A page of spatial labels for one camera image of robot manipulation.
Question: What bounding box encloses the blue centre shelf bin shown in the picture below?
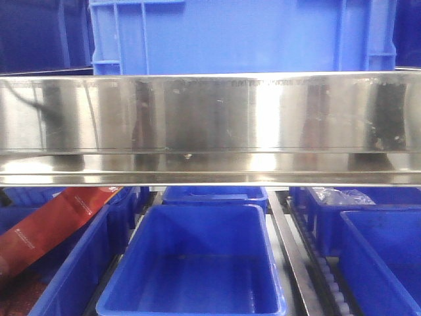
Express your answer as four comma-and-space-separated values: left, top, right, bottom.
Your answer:
96, 205, 287, 315

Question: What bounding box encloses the blue shelf bin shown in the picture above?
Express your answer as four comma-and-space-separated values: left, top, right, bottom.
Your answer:
1, 186, 144, 315
96, 205, 287, 315
339, 209, 420, 315

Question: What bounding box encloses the blue upper shelf crate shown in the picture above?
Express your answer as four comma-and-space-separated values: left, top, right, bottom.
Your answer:
89, 1, 397, 74

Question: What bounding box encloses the stainless steel shelf beam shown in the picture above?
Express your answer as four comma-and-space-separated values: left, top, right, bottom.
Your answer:
1, 70, 420, 186

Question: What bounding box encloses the blue left shelf bin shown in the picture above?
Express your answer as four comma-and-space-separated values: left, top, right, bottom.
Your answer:
1, 186, 144, 315

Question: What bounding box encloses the blue right shelf bin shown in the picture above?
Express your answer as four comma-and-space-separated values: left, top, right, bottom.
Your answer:
339, 209, 420, 315

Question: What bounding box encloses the blue rear centre bin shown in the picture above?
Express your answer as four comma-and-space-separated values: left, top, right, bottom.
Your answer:
162, 186, 268, 213

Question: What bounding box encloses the clear plastic bag in bin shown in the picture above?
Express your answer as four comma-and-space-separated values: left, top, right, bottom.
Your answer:
312, 187, 376, 205

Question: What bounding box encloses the blue rear right bin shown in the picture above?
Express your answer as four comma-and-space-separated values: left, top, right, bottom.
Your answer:
289, 186, 420, 257

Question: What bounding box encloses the red package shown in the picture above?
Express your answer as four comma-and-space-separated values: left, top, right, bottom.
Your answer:
1, 186, 122, 286

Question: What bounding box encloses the metal roller track rail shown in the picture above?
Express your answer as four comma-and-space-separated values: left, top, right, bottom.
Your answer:
266, 190, 355, 315

